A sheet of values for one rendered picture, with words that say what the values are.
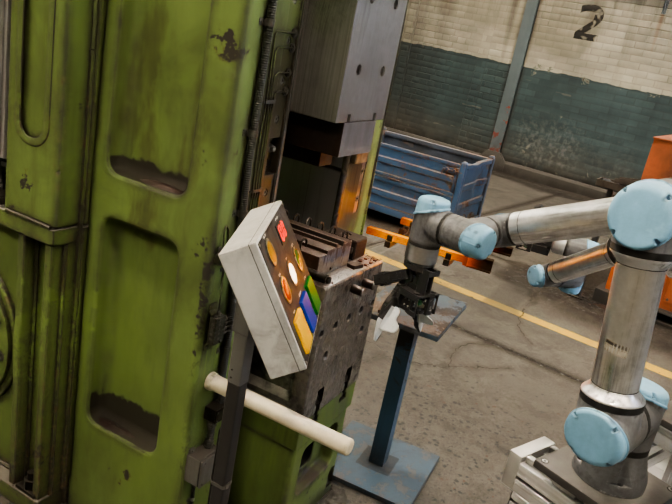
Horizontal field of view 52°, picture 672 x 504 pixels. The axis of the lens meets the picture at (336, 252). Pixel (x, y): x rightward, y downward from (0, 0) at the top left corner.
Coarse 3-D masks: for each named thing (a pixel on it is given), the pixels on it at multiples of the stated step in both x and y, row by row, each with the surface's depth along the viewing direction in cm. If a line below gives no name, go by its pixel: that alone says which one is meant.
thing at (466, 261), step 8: (368, 232) 239; (376, 232) 238; (384, 232) 237; (392, 232) 238; (400, 240) 235; (440, 248) 231; (456, 256) 228; (464, 256) 226; (464, 264) 227; (472, 264) 228; (480, 264) 227; (488, 264) 226; (488, 272) 225
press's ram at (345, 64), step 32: (320, 0) 175; (352, 0) 171; (384, 0) 183; (320, 32) 177; (352, 32) 173; (384, 32) 188; (320, 64) 179; (352, 64) 178; (384, 64) 195; (320, 96) 181; (352, 96) 184; (384, 96) 201
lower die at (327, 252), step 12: (312, 228) 217; (300, 240) 205; (312, 240) 207; (324, 240) 206; (348, 240) 213; (312, 252) 199; (324, 252) 201; (336, 252) 206; (348, 252) 214; (312, 264) 198; (324, 264) 201; (336, 264) 208
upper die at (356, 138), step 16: (288, 128) 193; (304, 128) 190; (320, 128) 188; (336, 128) 186; (352, 128) 189; (368, 128) 198; (304, 144) 191; (320, 144) 189; (336, 144) 187; (352, 144) 193; (368, 144) 202
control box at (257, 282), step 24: (264, 216) 151; (240, 240) 136; (264, 240) 137; (288, 240) 157; (240, 264) 132; (264, 264) 132; (288, 264) 149; (240, 288) 134; (264, 288) 133; (264, 312) 135; (288, 312) 137; (264, 336) 136; (288, 336) 136; (312, 336) 151; (264, 360) 138; (288, 360) 138
